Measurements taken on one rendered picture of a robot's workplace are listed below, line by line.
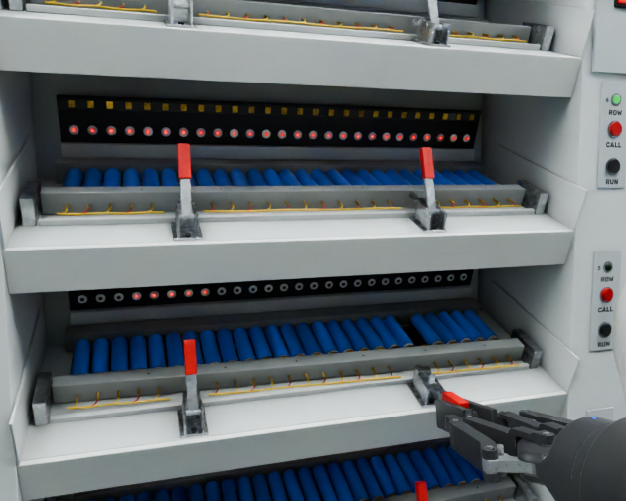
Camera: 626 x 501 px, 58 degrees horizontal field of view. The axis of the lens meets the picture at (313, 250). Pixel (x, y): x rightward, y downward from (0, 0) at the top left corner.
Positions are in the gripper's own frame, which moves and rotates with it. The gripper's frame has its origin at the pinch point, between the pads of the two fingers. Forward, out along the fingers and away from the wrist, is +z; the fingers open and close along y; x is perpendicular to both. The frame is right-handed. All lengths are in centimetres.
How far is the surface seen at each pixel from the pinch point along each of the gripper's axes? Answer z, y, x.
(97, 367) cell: 14.6, -36.0, 6.8
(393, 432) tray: 7.4, -4.7, -2.6
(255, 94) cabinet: 19.6, -15.8, 39.6
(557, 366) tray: 7.3, 17.7, 2.7
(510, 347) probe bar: 10.8, 13.6, 5.0
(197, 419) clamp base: 8.5, -26.1, 1.3
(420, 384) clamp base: 7.3, -1.0, 2.5
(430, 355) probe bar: 11.1, 2.4, 5.0
